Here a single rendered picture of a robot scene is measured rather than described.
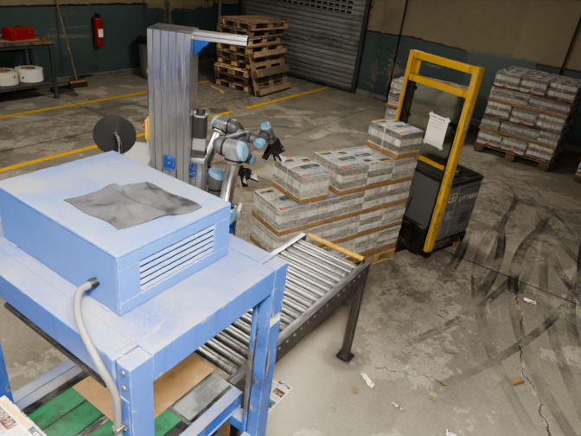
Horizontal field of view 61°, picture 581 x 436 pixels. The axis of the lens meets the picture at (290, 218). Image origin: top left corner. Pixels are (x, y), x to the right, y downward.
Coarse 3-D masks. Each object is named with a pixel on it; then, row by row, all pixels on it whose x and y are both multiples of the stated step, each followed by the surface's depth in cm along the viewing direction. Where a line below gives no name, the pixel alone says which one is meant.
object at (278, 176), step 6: (300, 156) 398; (276, 162) 384; (288, 162) 382; (294, 162) 384; (300, 162) 386; (306, 162) 387; (312, 162) 389; (276, 168) 386; (282, 168) 379; (276, 174) 387; (282, 174) 380; (276, 180) 388; (282, 180) 381; (282, 186) 383
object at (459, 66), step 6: (414, 54) 443; (420, 54) 438; (426, 54) 433; (432, 54) 432; (426, 60) 434; (432, 60) 429; (438, 60) 424; (444, 60) 419; (450, 60) 417; (444, 66) 421; (450, 66) 416; (456, 66) 411; (462, 66) 407; (468, 66) 403; (474, 66) 402; (468, 72) 404
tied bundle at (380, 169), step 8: (352, 152) 419; (360, 152) 421; (368, 152) 424; (376, 152) 426; (368, 160) 406; (376, 160) 409; (384, 160) 411; (392, 160) 414; (376, 168) 403; (384, 168) 409; (392, 168) 416; (368, 176) 403; (376, 176) 408; (384, 176) 414; (368, 184) 407
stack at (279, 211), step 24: (264, 192) 383; (360, 192) 405; (384, 192) 425; (264, 216) 380; (288, 216) 367; (312, 216) 383; (360, 216) 418; (264, 240) 388; (312, 240) 396; (360, 240) 435
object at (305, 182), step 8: (304, 168) 376; (312, 168) 378; (320, 168) 379; (296, 176) 366; (304, 176) 360; (312, 176) 364; (320, 176) 369; (328, 176) 374; (296, 184) 368; (304, 184) 364; (312, 184) 369; (320, 184) 374; (328, 184) 379; (296, 192) 370; (304, 192) 368; (312, 192) 373; (320, 192) 378; (328, 192) 383
